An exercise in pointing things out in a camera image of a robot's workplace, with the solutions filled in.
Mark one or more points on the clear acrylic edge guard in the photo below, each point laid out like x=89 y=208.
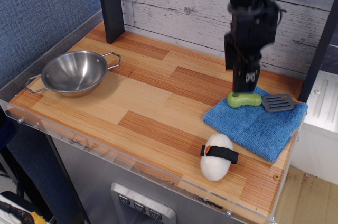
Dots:
x=248 y=183

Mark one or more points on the green handled grey spatula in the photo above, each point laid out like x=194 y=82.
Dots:
x=270 y=103

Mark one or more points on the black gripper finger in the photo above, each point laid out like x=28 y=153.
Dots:
x=245 y=75
x=230 y=53

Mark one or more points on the dark right vertical post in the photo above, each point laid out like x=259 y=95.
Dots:
x=319 y=55

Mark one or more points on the stainless steel cabinet front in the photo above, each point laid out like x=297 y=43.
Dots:
x=93 y=171

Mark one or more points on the steel two-handled bowl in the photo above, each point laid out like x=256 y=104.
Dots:
x=76 y=73

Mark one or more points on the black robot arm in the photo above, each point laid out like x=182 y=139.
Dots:
x=253 y=26

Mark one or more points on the silver button control panel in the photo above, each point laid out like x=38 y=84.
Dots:
x=134 y=207

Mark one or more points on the white ribbed appliance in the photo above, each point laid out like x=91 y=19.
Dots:
x=315 y=151

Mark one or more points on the blue folded cloth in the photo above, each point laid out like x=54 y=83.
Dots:
x=263 y=133

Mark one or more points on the yellow black object bottom-left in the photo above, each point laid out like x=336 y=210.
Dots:
x=21 y=215

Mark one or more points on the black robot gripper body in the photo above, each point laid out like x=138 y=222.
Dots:
x=252 y=29

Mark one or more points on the white plush sushi toy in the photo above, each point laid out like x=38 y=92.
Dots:
x=216 y=157

